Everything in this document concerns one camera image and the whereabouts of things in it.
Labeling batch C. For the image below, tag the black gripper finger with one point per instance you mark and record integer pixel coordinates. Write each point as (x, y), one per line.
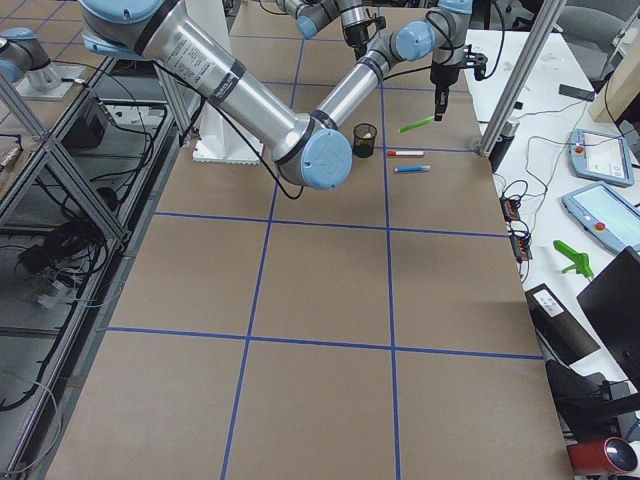
(441, 99)

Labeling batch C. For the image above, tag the green highlighter pen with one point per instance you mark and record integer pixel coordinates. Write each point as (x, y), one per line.
(417, 124)

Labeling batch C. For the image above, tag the red white marker pen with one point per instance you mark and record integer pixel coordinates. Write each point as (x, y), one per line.
(405, 153)

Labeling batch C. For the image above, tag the blue highlighter pen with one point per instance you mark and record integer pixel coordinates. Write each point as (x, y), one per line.
(412, 169)

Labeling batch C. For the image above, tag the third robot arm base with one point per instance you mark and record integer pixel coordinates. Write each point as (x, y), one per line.
(26, 65)

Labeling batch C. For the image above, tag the black mesh pen cup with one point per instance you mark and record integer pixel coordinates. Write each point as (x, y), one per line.
(360, 147)

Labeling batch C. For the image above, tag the black smartphone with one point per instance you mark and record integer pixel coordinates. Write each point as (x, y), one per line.
(576, 93)

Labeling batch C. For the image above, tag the blue tape grid lines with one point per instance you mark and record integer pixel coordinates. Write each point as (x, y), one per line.
(390, 240)

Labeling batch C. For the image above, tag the upper teach pendant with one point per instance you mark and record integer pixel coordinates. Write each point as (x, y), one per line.
(601, 157)

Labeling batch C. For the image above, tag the teach pendant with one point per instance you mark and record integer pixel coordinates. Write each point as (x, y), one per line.
(601, 157)
(606, 215)

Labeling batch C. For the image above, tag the orange black circuit board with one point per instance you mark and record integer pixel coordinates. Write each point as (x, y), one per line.
(518, 231)

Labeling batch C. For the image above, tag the lower teach pendant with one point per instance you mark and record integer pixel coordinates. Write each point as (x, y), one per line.
(606, 215)

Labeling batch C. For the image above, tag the green plastic tool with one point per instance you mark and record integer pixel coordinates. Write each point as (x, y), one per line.
(580, 262)

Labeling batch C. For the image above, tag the brown paper table cover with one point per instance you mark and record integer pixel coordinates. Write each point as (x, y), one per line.
(320, 310)

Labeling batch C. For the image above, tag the black box with white label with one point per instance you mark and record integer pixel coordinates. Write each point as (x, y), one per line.
(558, 326)

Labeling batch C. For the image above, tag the black laptop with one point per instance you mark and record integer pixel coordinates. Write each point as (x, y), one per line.
(611, 305)

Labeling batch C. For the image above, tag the red cylindrical speaker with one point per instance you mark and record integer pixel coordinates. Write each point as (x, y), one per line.
(611, 455)

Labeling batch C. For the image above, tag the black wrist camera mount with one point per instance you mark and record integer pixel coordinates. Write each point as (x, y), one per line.
(476, 61)

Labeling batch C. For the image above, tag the aluminium frame post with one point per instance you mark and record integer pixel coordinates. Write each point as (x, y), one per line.
(537, 37)

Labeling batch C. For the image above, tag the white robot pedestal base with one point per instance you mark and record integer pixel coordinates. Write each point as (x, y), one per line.
(218, 142)

